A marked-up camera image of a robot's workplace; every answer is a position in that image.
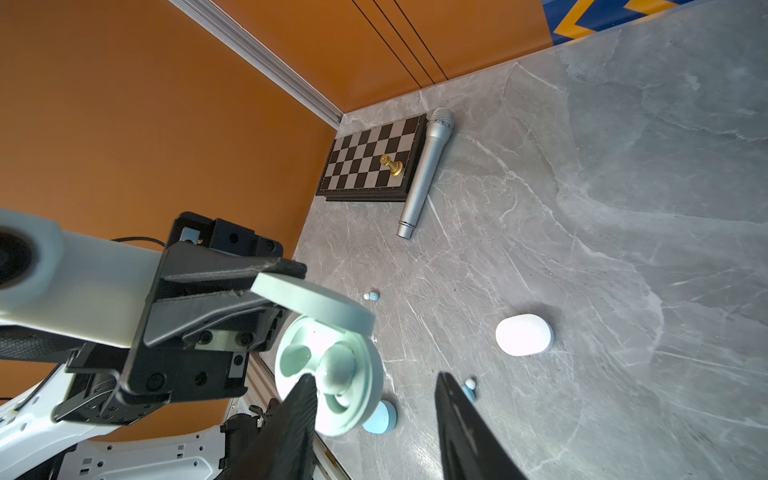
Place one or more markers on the white earbud charging case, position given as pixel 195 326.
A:
pixel 524 335

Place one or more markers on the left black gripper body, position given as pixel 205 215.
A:
pixel 119 386

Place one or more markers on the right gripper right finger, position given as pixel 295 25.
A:
pixel 468 448

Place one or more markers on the gold chess pawn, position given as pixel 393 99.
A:
pixel 396 168

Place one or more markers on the blue earbud centre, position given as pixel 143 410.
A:
pixel 469 388

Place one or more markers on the blue earbud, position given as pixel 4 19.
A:
pixel 469 388
pixel 371 296

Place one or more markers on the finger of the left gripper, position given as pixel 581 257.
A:
pixel 177 318
pixel 184 262

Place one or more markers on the left aluminium corner post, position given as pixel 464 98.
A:
pixel 228 31

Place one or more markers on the blue earbud charging case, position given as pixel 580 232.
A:
pixel 383 420

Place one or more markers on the silver microphone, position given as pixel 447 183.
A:
pixel 439 129

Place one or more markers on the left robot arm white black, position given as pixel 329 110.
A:
pixel 34 446

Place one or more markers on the black white chessboard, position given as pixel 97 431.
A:
pixel 353 172

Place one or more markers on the blue earbud left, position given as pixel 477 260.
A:
pixel 371 296

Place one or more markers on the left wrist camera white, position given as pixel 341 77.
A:
pixel 76 285

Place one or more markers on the green earbud charging case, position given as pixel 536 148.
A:
pixel 332 341

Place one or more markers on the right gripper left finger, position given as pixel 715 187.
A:
pixel 281 448

